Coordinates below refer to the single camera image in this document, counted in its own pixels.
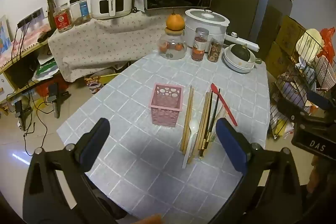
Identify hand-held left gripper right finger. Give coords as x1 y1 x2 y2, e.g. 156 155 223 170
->
210 118 313 224

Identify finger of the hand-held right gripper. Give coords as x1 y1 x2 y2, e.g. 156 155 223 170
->
277 99 336 159
307 90 336 110

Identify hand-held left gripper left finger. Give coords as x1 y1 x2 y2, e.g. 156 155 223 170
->
23 118 118 224

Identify green paper-wrapped chopsticks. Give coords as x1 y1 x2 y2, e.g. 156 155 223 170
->
209 105 226 141

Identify white plastic spoon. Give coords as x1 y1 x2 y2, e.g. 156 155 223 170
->
182 119 200 169

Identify pink perforated utensil basket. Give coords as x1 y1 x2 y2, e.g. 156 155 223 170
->
149 83 184 127

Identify checked patterned cup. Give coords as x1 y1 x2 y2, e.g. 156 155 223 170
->
316 57 334 91

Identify grey tile-pattern tablecloth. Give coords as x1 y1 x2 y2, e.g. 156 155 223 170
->
56 49 271 217

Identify colourful printed box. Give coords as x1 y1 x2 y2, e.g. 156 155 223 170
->
84 73 118 95

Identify black floor device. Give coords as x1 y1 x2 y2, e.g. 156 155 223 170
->
14 99 32 132
47 82 70 119

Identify red plastic bag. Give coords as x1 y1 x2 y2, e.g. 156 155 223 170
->
319 27 336 67

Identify napa cabbage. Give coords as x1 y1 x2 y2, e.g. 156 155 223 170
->
296 28 325 57

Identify cardboard box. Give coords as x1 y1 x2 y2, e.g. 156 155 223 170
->
265 41 292 78
274 15 307 57

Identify white deep plate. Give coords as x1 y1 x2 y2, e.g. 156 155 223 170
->
223 51 255 74
223 47 256 72

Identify green and white bag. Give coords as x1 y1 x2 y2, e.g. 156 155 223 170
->
35 58 60 82

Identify dark green pumpkin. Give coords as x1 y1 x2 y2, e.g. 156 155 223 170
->
232 44 253 62

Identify clear jar of dried slices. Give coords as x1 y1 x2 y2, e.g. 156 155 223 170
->
207 36 226 63

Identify white elongated appliance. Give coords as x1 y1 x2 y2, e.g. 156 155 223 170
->
225 32 259 52

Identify wooden low shelf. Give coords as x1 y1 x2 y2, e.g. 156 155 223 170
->
0 42 51 105

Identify red-filled clear spice jar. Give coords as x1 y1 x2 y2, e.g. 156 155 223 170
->
191 27 210 62

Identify glass jar with cork lid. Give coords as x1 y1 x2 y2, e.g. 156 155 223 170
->
158 27 188 60

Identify pink cloth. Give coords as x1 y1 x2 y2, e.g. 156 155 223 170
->
11 23 52 49

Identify clear jar with red label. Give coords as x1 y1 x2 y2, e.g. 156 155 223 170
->
53 3 74 34

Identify white electric cooker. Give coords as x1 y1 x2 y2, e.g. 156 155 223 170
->
184 8 230 44

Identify clear jar with blue label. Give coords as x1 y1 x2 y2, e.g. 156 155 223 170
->
69 0 92 26

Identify orange fruit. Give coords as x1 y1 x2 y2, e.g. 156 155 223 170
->
165 13 185 31

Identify brown slim vase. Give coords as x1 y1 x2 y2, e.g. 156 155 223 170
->
46 0 57 29

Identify white power strip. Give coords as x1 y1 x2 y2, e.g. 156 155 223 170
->
17 7 44 29

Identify colourful picture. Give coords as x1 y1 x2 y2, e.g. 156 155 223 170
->
0 14 12 54

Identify black wire rack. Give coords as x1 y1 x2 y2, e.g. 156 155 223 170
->
269 27 336 139

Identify white bowl with green handle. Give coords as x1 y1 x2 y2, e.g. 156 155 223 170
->
227 44 262 70

